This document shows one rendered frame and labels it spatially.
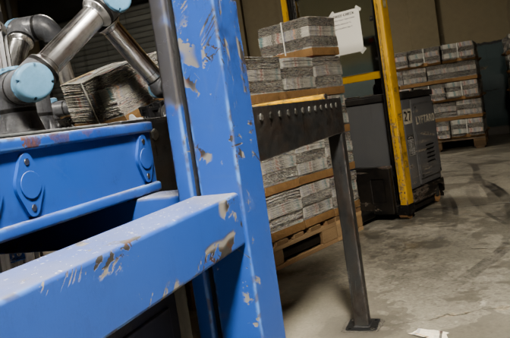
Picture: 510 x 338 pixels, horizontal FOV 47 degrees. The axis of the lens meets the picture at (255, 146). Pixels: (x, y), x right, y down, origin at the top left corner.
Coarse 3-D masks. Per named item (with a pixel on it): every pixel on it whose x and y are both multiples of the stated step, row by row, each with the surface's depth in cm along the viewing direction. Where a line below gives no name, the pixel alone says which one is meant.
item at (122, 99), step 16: (128, 64) 241; (96, 80) 238; (112, 80) 234; (128, 80) 240; (96, 96) 243; (112, 96) 236; (128, 96) 239; (144, 96) 245; (112, 112) 240; (128, 112) 238
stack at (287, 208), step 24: (312, 144) 326; (264, 168) 293; (288, 168) 308; (312, 168) 324; (288, 192) 307; (312, 192) 323; (288, 216) 306; (312, 216) 321; (288, 240) 306; (336, 240) 336; (288, 264) 302; (192, 288) 251
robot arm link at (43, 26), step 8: (40, 16) 266; (40, 24) 264; (48, 24) 265; (56, 24) 269; (40, 32) 265; (48, 32) 265; (56, 32) 267; (48, 40) 267; (64, 72) 274; (72, 72) 277; (64, 80) 275; (64, 96) 280; (64, 104) 281; (64, 112) 282
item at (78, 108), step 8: (112, 64) 269; (88, 72) 266; (72, 80) 257; (80, 80) 252; (64, 88) 255; (72, 88) 251; (80, 88) 248; (72, 96) 254; (80, 96) 250; (72, 104) 256; (80, 104) 252; (72, 112) 258; (80, 112) 255; (88, 112) 251; (72, 120) 262; (80, 120) 257; (88, 120) 254
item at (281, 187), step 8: (304, 176) 318; (312, 176) 323; (320, 176) 329; (328, 176) 335; (280, 184) 301; (288, 184) 306; (296, 184) 311; (272, 192) 296; (320, 216) 326; (328, 216) 332; (296, 224) 309; (304, 224) 315; (312, 224) 320; (280, 232) 299; (288, 232) 304; (272, 240) 294
